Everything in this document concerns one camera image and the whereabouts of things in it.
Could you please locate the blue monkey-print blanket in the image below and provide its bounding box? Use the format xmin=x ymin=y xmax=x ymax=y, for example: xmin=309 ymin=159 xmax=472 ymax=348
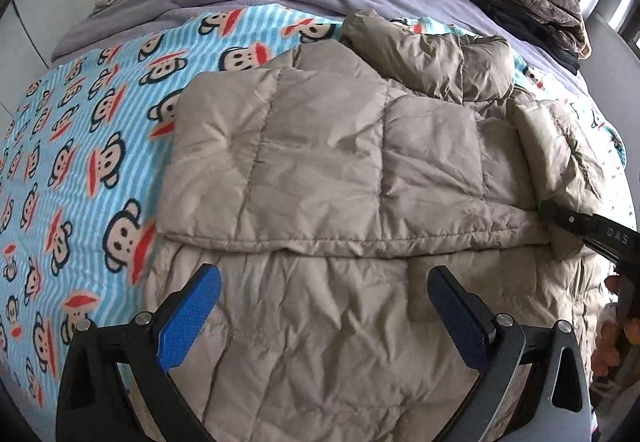
xmin=0 ymin=4 xmax=628 ymax=418

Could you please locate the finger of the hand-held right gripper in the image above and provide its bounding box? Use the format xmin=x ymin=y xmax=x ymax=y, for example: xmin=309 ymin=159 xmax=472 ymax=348
xmin=538 ymin=198 xmax=601 ymax=235

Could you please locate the beige down jacket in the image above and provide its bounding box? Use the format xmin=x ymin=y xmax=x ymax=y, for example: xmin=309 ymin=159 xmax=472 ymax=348
xmin=142 ymin=9 xmax=626 ymax=442

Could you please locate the person's right hand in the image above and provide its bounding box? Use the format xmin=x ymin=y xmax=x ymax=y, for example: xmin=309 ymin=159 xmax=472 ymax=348
xmin=592 ymin=274 xmax=640 ymax=380

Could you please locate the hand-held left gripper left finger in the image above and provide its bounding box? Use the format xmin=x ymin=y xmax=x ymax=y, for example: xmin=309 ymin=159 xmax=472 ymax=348
xmin=55 ymin=264 xmax=223 ymax=442

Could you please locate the brown garment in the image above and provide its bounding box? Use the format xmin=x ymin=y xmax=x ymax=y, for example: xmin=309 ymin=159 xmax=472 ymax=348
xmin=522 ymin=0 xmax=593 ymax=60

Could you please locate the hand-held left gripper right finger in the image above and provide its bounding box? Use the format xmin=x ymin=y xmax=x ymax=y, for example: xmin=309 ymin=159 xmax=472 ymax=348
xmin=426 ymin=266 xmax=593 ymax=442

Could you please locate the black garment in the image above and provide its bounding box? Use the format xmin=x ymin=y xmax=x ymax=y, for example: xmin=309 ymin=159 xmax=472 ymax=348
xmin=459 ymin=0 xmax=581 ymax=75

